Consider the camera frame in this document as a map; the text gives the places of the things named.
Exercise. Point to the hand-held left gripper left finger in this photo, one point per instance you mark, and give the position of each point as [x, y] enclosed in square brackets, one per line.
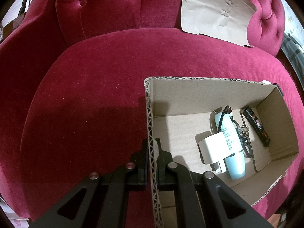
[143, 166]

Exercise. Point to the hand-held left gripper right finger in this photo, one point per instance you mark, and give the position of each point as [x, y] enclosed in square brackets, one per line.
[163, 169]

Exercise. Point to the white charger adapter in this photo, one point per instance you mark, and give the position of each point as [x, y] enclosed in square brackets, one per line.
[211, 149]

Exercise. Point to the light blue bottle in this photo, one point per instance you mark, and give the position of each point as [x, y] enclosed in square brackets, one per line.
[234, 166]

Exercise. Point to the black lighter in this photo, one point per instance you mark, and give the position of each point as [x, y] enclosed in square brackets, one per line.
[257, 128]

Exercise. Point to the red velvet sofa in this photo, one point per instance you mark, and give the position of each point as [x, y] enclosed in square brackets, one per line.
[95, 87]

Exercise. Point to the brown paper sheet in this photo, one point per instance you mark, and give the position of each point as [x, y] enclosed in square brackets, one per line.
[209, 7]

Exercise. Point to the grey striped cloth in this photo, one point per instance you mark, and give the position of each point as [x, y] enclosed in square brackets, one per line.
[293, 54]

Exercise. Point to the small brown cardboard box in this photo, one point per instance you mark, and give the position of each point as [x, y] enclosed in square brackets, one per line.
[8, 28]

